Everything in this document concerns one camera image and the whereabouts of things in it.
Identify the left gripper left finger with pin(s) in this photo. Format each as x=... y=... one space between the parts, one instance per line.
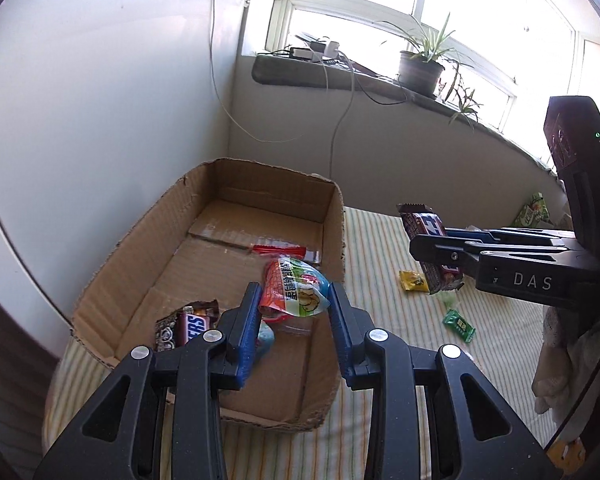
x=117 y=434

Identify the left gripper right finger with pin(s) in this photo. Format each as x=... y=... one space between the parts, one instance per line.
x=473 y=433

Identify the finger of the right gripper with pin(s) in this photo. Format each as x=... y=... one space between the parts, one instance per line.
x=445 y=254
x=509 y=236

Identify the clear green candy packet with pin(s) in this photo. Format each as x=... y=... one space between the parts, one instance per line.
x=448 y=298

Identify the Chinese-label Snickers bar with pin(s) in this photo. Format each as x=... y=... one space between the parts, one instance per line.
x=424 y=229

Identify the yellow candy packet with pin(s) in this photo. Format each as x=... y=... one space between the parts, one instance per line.
x=412 y=281

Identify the English-label Snickers bar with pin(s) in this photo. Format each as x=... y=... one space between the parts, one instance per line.
x=185 y=323

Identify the colourful jelly cup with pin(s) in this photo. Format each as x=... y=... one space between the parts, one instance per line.
x=292 y=289

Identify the red-edged clear snack bag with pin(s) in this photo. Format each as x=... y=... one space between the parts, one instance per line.
x=302 y=253

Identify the jelly cup with brown candy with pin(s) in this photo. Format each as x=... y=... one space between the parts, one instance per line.
x=265 y=340

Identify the green printed gift bag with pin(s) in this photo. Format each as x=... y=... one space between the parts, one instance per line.
x=533 y=213

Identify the striped table cloth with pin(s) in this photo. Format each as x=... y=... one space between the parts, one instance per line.
x=498 y=337

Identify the brown cardboard box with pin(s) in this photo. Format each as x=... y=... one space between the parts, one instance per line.
x=197 y=244

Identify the potted spider plant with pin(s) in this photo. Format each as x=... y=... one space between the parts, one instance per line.
x=422 y=64

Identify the power strip with adapters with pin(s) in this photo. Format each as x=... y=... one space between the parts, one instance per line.
x=316 y=52

